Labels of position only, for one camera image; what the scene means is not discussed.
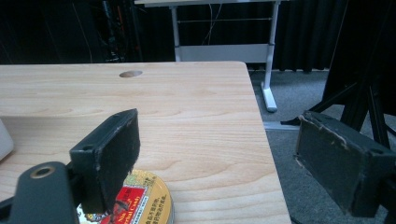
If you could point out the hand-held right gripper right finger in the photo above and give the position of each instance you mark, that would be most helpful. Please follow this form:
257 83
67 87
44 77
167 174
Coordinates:
339 168

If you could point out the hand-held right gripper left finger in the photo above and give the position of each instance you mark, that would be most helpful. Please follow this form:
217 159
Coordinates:
107 161

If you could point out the small red yellow toy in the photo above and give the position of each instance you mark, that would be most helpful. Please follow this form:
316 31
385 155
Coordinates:
151 199

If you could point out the white plastic storage bin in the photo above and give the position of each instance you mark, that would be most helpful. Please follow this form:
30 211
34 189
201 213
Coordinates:
4 140

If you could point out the black tripod stand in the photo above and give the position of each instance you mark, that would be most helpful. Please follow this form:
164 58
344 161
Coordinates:
373 102

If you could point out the round grey table grommet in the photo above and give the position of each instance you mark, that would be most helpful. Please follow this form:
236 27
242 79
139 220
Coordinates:
130 73

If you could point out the dark equipment rack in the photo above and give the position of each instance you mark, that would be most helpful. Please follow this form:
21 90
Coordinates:
113 31

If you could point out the black curtain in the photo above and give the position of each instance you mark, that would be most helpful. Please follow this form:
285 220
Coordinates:
305 34

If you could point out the metal floor rail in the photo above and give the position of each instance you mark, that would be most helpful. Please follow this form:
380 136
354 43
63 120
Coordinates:
280 125

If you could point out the white metal desk frame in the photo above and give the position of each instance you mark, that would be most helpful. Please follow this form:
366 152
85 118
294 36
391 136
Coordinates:
224 53

